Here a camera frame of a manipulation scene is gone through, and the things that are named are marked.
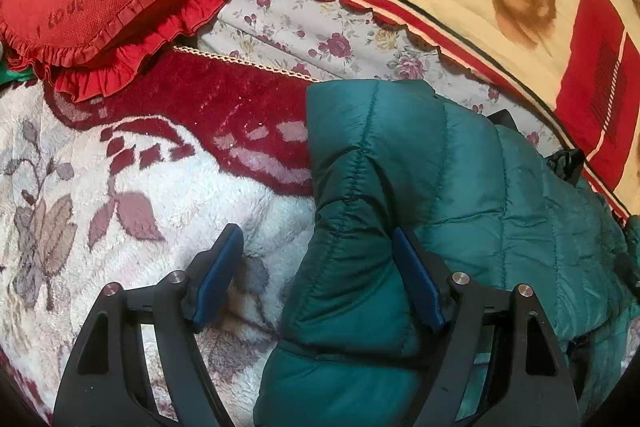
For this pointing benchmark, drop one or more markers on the green cloth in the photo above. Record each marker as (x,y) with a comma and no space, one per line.
(12,74)

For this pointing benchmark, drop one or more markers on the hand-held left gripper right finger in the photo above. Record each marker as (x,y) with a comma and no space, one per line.
(417,277)

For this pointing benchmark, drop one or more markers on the white red plush floral blanket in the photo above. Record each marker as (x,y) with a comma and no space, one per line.
(125,157)

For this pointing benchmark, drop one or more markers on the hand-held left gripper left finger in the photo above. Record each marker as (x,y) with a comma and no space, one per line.
(220,267)

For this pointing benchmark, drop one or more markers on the grey floral bedsheet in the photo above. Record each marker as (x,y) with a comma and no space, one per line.
(310,42)

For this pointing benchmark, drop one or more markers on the green quilted puffer jacket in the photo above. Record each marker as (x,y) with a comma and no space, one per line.
(400,167)

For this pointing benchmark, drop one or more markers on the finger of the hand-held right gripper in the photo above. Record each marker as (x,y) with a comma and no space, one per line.
(566,164)
(502,119)

